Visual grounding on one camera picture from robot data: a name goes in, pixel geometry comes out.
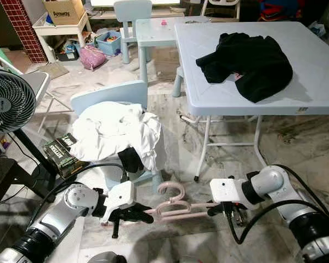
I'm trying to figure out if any pink plastic hanger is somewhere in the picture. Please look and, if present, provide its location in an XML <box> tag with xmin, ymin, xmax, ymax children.
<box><xmin>145</xmin><ymin>182</ymin><xmax>223</xmax><ymax>221</ymax></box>

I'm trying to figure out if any white garment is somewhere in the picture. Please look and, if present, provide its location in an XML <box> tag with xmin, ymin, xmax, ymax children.
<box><xmin>74</xmin><ymin>102</ymin><xmax>162</xmax><ymax>171</ymax></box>

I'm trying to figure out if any black garment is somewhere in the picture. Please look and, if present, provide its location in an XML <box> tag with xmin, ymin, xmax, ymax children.
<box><xmin>196</xmin><ymin>33</ymin><xmax>294</xmax><ymax>104</ymax></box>

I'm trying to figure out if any grey robot left leg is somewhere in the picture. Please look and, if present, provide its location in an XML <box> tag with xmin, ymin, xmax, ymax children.
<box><xmin>88</xmin><ymin>252</ymin><xmax>121</xmax><ymax>263</ymax></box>

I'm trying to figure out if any small black cloth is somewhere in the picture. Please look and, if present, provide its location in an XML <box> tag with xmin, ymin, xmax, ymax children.
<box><xmin>118</xmin><ymin>147</ymin><xmax>143</xmax><ymax>173</ymax></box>

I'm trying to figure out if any green black carton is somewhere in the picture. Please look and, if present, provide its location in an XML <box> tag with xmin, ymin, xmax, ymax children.
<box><xmin>41</xmin><ymin>133</ymin><xmax>86</xmax><ymax>179</ymax></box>

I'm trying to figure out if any light grey folding table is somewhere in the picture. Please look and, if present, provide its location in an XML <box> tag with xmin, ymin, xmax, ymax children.
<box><xmin>174</xmin><ymin>22</ymin><xmax>329</xmax><ymax>182</ymax></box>

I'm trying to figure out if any black side table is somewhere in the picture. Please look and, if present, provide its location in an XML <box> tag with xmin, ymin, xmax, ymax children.
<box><xmin>0</xmin><ymin>158</ymin><xmax>33</xmax><ymax>220</ymax></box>

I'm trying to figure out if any light blue plastic chair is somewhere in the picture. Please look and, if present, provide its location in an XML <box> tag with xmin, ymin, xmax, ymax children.
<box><xmin>70</xmin><ymin>81</ymin><xmax>168</xmax><ymax>190</ymax></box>

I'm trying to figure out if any light blue stool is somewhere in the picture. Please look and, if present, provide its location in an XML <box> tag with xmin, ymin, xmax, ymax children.
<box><xmin>173</xmin><ymin>66</ymin><xmax>187</xmax><ymax>98</ymax></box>

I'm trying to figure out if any black white floor fan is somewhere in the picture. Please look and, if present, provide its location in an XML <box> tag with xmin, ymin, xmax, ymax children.
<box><xmin>0</xmin><ymin>70</ymin><xmax>72</xmax><ymax>190</ymax></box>

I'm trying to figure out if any grey metal folding chair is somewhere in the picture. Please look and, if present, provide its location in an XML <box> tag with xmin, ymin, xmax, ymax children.
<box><xmin>16</xmin><ymin>71</ymin><xmax>72</xmax><ymax>135</ymax></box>

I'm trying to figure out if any beige floor mat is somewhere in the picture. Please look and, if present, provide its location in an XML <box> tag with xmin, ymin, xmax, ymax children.
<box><xmin>41</xmin><ymin>61</ymin><xmax>69</xmax><ymax>80</ymax></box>

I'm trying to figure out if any pink fabric bag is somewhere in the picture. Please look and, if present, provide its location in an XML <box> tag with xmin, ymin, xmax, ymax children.
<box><xmin>80</xmin><ymin>45</ymin><xmax>107</xmax><ymax>71</ymax></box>

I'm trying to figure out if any blue toy bin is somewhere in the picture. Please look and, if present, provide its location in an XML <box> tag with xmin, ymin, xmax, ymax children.
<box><xmin>95</xmin><ymin>31</ymin><xmax>122</xmax><ymax>55</ymax></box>

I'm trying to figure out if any light blue small table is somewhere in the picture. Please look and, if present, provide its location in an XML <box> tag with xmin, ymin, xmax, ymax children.
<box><xmin>134</xmin><ymin>16</ymin><xmax>212</xmax><ymax>83</ymax></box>

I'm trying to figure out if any white wooden shelf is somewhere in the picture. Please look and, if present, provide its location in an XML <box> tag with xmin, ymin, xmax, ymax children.
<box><xmin>33</xmin><ymin>12</ymin><xmax>94</xmax><ymax>62</ymax></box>

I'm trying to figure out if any white baby high chair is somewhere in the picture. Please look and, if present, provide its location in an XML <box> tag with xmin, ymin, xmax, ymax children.
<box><xmin>203</xmin><ymin>0</ymin><xmax>241</xmax><ymax>20</ymax></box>

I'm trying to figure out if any small light blue chair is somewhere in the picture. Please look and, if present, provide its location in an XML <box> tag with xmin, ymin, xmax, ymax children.
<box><xmin>114</xmin><ymin>0</ymin><xmax>152</xmax><ymax>64</ymax></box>

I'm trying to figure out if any red and blue fabric pile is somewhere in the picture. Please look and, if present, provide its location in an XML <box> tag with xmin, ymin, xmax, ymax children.
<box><xmin>260</xmin><ymin>0</ymin><xmax>310</xmax><ymax>20</ymax></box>

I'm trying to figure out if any brown cardboard box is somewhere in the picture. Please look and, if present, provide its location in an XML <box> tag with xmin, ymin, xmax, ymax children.
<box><xmin>43</xmin><ymin>0</ymin><xmax>86</xmax><ymax>26</ymax></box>

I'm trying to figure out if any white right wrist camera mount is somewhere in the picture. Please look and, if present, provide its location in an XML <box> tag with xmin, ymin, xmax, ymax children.
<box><xmin>210</xmin><ymin>177</ymin><xmax>248</xmax><ymax>204</ymax></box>

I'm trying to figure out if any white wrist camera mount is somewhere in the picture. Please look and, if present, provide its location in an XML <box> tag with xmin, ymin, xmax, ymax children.
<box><xmin>210</xmin><ymin>177</ymin><xmax>248</xmax><ymax>204</ymax></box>
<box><xmin>99</xmin><ymin>181</ymin><xmax>137</xmax><ymax>225</ymax></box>

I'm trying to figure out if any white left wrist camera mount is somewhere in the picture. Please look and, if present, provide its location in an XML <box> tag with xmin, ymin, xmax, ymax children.
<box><xmin>99</xmin><ymin>181</ymin><xmax>137</xmax><ymax>225</ymax></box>

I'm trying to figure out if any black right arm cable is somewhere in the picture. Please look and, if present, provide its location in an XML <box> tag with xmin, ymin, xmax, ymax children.
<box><xmin>226</xmin><ymin>163</ymin><xmax>329</xmax><ymax>245</ymax></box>

